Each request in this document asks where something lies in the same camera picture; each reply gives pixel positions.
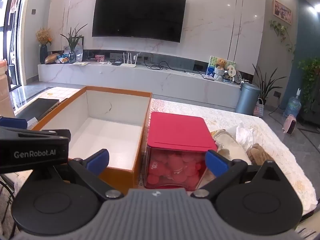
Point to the dark vase with orange flowers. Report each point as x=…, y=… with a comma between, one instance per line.
x=43, y=52

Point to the long-leaf potted plant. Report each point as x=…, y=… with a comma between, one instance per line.
x=265, y=85

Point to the green plant in glass vase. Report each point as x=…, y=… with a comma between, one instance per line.
x=72, y=42

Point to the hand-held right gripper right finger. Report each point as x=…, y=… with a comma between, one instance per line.
x=215, y=163

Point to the white round ornament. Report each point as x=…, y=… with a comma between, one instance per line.
x=231, y=70

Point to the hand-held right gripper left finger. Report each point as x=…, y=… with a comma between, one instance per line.
x=98, y=161

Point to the pink space heater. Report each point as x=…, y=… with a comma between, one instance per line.
x=290, y=126

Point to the white router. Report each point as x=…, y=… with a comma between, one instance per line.
x=128, y=64

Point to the orange cardboard box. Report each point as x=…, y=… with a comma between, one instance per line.
x=112, y=130

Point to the red storage box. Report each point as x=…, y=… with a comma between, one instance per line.
x=177, y=130

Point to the black wall television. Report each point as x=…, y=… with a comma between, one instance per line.
x=138, y=16

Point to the hanging ivy vine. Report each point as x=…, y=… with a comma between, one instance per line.
x=281, y=31

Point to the white crumpled cloth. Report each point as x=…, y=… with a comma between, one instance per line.
x=242, y=135

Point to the grey-blue trash can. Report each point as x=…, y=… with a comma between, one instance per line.
x=246, y=100

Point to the black flat panel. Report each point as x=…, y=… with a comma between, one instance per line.
x=37, y=107

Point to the pink tissue box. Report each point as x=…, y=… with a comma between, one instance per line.
x=100, y=58

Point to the white lace tablecloth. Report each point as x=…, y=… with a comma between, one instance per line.
x=282, y=160

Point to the pink woven basket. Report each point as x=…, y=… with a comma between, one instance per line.
x=258, y=110

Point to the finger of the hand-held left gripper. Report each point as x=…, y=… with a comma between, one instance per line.
x=12, y=123

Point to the framed wall picture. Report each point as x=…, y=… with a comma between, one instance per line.
x=282, y=12

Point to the marble television console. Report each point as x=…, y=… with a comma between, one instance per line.
x=150, y=80

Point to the teddy bear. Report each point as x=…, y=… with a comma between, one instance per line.
x=220, y=66

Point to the large green houseplant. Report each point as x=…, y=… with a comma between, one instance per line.
x=311, y=80

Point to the brown cardboard carton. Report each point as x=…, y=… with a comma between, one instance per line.
x=5, y=92

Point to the small black box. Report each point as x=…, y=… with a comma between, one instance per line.
x=116, y=63

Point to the blue water jug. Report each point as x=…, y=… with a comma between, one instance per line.
x=292, y=107

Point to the pile of snack packets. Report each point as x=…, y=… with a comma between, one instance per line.
x=62, y=59

